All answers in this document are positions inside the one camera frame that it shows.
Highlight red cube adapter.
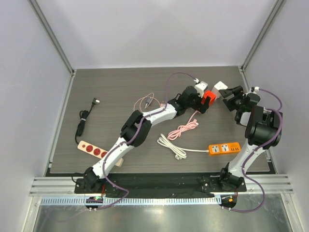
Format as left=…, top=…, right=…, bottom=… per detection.
left=201, top=90, right=217, bottom=106

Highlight white cube adapter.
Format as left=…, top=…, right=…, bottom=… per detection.
left=212, top=81, right=228, bottom=99

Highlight black power cord with plug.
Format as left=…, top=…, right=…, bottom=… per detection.
left=75, top=97, right=101, bottom=145

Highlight pink power cord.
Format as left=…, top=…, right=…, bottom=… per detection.
left=167, top=111, right=199, bottom=141

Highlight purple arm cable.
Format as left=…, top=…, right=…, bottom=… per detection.
left=221, top=87, right=283, bottom=213
left=96, top=72, right=198, bottom=210

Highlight white slotted cable duct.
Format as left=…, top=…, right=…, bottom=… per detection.
left=41, top=195, right=221, bottom=206

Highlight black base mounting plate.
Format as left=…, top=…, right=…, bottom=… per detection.
left=74, top=173, right=247, bottom=199

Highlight pink thin usb cable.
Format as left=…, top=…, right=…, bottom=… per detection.
left=133, top=92, right=167, bottom=113

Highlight beige power strip red sockets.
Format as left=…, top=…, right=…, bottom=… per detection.
left=77, top=141, right=108, bottom=159

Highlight grey usb charger adapter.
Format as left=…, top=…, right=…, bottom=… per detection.
left=145, top=97, right=153, bottom=108

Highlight white power strip cord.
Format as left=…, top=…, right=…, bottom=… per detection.
left=156, top=133, right=210, bottom=160

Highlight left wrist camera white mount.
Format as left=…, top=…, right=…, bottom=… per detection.
left=194, top=78, right=208, bottom=98

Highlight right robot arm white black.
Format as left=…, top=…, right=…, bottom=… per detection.
left=217, top=86, right=283, bottom=191

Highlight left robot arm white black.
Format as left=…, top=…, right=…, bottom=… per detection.
left=76, top=85, right=216, bottom=193

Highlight orange power strip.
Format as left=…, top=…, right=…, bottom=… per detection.
left=208, top=142, right=241, bottom=156

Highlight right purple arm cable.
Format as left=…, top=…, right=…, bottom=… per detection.
left=221, top=87, right=283, bottom=213

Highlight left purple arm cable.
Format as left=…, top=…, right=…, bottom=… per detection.
left=96, top=72, right=198, bottom=210

